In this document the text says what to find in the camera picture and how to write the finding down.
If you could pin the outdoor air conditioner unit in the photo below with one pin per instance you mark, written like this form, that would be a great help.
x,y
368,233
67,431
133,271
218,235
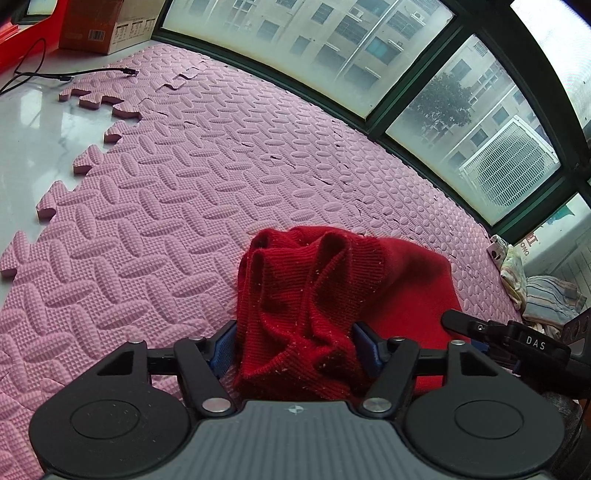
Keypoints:
x,y
507,169

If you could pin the floral folded cloth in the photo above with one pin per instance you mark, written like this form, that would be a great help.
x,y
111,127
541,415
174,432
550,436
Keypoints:
x,y
514,279

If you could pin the right gloved hand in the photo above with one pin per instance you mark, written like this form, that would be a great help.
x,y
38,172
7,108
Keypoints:
x,y
572,461

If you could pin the striped folded cloth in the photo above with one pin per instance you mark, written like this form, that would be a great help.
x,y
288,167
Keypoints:
x,y
552,301

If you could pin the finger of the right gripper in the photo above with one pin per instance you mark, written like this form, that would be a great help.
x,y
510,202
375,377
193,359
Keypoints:
x,y
465,325

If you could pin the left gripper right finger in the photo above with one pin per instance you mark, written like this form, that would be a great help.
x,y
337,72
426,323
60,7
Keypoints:
x,y
390,364

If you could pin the brown cardboard box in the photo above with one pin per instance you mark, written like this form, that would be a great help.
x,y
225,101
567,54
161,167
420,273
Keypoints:
x,y
107,26

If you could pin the red plastic stool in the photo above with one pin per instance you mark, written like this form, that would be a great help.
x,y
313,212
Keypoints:
x,y
14,48

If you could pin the red sweatpants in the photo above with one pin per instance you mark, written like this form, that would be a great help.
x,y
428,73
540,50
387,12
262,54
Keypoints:
x,y
301,291

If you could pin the polka dot white cloth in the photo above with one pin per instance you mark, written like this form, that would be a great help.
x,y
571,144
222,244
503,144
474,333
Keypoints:
x,y
497,250

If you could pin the pink foam puzzle mat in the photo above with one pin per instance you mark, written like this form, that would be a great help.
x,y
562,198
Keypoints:
x,y
147,246

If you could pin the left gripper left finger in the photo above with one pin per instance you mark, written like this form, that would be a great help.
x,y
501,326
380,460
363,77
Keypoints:
x,y
200,366

